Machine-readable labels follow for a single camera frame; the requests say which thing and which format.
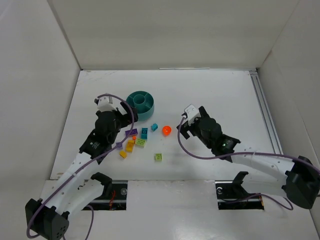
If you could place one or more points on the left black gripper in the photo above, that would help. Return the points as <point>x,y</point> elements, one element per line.
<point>125,116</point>

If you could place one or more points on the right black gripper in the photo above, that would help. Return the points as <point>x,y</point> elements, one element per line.
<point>199,126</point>

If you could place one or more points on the long purple lego brick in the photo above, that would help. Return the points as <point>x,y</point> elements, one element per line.
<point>132,132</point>

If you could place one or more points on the orange round lego piece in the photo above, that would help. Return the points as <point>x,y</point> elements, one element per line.
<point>166,130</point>

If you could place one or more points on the long teal lego brick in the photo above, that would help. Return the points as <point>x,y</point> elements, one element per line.
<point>144,133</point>

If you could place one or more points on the small teal lego brick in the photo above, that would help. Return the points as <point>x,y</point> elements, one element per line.
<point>154,127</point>

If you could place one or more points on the small purple lego brick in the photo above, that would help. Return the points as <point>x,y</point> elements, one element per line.
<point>119,145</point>

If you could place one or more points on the long yellow lego brick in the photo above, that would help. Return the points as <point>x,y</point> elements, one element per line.
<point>130,146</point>

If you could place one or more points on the small yellow lego brick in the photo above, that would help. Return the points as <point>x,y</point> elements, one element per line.
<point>123,154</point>

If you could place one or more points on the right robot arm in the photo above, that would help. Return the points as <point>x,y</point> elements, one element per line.
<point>294,178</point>

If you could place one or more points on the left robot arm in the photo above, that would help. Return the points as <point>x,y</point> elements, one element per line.
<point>81,183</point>

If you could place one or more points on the teal round divided container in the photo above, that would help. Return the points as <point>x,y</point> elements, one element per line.
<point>143,102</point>

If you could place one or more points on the green lego brick left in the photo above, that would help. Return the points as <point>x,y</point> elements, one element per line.
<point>140,142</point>

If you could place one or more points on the green lego brick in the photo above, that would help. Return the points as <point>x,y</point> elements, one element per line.
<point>158,157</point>
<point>140,142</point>

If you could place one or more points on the green lego brick right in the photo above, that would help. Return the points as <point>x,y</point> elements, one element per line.
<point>158,157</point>

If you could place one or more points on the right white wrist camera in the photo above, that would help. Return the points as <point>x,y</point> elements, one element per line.
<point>191,113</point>

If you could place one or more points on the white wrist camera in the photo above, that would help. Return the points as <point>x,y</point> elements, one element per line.
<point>104,103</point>
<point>191,113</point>

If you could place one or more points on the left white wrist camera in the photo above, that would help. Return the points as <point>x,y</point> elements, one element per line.
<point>104,103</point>

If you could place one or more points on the aluminium rail right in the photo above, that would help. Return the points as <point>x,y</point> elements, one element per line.
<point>265,111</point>

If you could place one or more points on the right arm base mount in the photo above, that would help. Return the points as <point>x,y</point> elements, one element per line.
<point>230,196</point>

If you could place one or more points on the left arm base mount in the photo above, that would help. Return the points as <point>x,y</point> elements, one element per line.
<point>113,199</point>

